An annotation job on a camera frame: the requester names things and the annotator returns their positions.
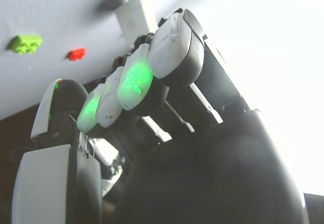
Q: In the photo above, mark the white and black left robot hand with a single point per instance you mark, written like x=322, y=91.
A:
x=215, y=170

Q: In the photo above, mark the white power adapter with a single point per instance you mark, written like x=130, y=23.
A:
x=134, y=18

